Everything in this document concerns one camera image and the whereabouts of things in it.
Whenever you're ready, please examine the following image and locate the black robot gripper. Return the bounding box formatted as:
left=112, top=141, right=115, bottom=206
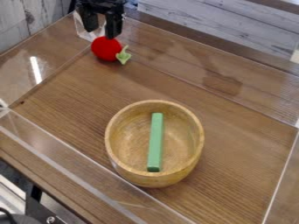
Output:
left=75, top=0, right=127, bottom=39

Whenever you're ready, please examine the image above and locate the red plush strawberry toy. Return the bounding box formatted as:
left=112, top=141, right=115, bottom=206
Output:
left=91, top=36, right=132, bottom=65

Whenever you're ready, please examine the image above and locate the green rectangular stick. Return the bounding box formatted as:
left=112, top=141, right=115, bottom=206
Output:
left=147, top=113, right=164, bottom=172

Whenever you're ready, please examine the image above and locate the oval wooden bowl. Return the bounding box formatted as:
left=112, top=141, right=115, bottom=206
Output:
left=104, top=100, right=204, bottom=188

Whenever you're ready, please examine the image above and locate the black metal table leg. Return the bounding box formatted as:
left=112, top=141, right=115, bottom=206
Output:
left=24, top=185, right=67, bottom=224

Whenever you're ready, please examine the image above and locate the clear acrylic corner bracket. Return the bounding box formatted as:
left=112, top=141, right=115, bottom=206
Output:
left=73, top=10, right=111, bottom=42

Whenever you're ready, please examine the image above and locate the clear acrylic tray wall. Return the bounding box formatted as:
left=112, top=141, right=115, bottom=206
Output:
left=0, top=12, right=299, bottom=224

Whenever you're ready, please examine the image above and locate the black cable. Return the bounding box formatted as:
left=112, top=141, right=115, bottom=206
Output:
left=0, top=207, right=21, bottom=224

